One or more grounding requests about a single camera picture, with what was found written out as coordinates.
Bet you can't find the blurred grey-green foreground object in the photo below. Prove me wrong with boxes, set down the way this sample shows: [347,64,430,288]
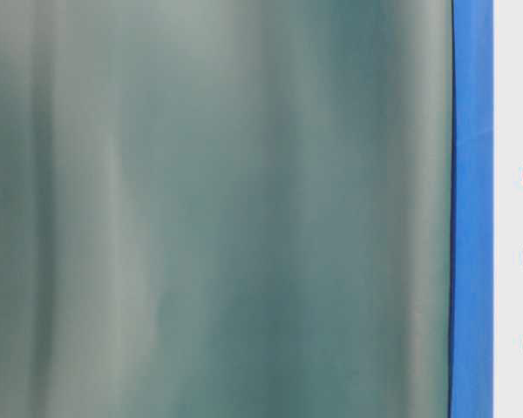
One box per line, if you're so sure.
[0,1,452,417]

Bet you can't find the blue table cloth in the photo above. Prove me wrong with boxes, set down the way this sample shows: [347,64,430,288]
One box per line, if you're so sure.
[449,1,494,417]

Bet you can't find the large white board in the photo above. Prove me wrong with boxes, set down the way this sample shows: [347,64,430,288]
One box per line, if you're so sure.
[493,1,523,417]

